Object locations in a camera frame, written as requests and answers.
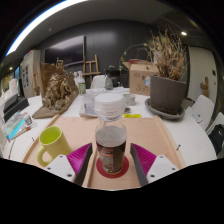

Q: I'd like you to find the wooden figure by wall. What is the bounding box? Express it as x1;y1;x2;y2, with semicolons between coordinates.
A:
199;76;210;98

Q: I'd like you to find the long ceiling light strip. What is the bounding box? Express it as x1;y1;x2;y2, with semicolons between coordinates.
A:
5;0;88;57

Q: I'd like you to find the black backpack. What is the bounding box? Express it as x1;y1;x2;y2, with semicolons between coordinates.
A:
208;123;224;156

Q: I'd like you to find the brown cardboard box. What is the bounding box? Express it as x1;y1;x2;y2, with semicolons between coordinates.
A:
123;60;159;97

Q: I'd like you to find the red box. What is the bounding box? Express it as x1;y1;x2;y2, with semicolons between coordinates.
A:
128;58;148;65

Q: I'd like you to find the wooden easel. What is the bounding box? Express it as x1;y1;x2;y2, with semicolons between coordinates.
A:
82;54;101;84

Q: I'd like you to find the yellow label strip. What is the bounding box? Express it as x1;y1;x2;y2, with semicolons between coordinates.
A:
122;113;143;119

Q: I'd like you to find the small white cup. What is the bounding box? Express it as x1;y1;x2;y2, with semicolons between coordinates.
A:
122;92;137;107

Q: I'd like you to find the wrapped newspaper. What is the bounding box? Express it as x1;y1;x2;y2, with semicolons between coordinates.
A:
78;88;131;118

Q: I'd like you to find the flat round red coaster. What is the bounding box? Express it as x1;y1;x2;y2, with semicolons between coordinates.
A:
95;154;130;179

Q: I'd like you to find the black box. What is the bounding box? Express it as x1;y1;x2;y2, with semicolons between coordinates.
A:
2;93;30;123

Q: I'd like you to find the yellow-green mug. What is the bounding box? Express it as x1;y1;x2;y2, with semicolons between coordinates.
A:
35;125;73;168

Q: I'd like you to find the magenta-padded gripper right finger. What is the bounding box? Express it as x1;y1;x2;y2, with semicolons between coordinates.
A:
129;142;180;187

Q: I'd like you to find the small jar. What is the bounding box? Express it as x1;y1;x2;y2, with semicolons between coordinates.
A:
23;113;34;127

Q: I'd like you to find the golden sculpture on wooden base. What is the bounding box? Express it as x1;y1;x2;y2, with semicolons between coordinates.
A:
32;59;80;119

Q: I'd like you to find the white spray bottle green label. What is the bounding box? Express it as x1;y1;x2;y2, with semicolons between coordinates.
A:
77;70;87;95

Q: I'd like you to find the dried plant in grey pot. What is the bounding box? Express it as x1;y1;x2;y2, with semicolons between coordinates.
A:
119;28;188;115

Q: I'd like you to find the beige cabinet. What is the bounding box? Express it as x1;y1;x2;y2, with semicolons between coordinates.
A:
20;49;42;98

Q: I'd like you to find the grey plant saucer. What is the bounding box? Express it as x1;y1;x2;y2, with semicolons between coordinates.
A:
144;97;186;121

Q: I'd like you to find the clear bottle with dark drink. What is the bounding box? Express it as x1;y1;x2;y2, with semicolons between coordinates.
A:
93;92;128;175

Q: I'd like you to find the black wall screen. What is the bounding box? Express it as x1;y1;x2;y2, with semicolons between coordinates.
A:
44;34;86;67

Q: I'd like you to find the colourful book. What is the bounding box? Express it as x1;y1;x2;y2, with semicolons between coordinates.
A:
3;111;29;141

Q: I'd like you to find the light wooden board with rails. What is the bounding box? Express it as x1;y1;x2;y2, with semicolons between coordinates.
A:
21;114;187;191

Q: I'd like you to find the paint brush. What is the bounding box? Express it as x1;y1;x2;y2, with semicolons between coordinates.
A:
9;123;38;141

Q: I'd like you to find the white chair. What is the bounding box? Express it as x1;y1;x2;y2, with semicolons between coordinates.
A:
90;74;108;90
206;111;224;158
189;94;215;131

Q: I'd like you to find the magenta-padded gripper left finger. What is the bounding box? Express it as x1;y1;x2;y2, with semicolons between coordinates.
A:
43;142;94;187

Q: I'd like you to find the grey spray bottle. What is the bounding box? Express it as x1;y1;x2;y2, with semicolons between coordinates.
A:
104;73;114;91

